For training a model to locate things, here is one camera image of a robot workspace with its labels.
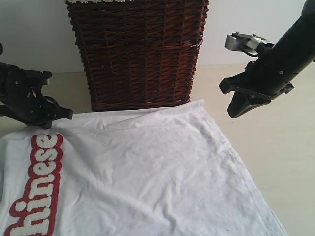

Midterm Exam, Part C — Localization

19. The dark brown wicker basket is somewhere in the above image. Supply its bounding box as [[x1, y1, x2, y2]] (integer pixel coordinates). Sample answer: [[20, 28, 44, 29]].
[[66, 0, 209, 111]]

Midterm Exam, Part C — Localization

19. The white t-shirt red lettering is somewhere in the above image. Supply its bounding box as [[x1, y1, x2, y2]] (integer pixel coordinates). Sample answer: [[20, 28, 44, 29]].
[[0, 100, 286, 236]]

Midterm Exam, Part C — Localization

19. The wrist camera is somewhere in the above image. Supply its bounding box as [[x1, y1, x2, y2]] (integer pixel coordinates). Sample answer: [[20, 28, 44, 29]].
[[225, 32, 274, 57], [24, 70, 53, 85]]

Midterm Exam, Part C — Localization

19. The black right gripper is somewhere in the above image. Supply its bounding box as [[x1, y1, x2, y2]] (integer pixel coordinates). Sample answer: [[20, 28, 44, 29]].
[[219, 44, 294, 118]]

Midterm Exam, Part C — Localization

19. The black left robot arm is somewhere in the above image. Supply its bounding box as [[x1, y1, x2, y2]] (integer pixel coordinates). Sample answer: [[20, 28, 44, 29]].
[[0, 63, 73, 129]]

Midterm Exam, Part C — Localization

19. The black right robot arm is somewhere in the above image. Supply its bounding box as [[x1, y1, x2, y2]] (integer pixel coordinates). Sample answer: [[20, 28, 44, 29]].
[[219, 0, 315, 118]]

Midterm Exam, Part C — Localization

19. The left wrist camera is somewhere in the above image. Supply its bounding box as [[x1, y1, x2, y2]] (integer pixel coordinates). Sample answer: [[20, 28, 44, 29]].
[[24, 70, 53, 85]]

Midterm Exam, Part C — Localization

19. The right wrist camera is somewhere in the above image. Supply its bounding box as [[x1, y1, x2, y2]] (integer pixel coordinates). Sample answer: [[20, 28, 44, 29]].
[[225, 32, 274, 57]]

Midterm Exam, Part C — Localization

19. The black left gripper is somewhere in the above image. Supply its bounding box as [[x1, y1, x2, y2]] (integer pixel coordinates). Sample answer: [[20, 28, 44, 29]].
[[4, 71, 73, 129]]

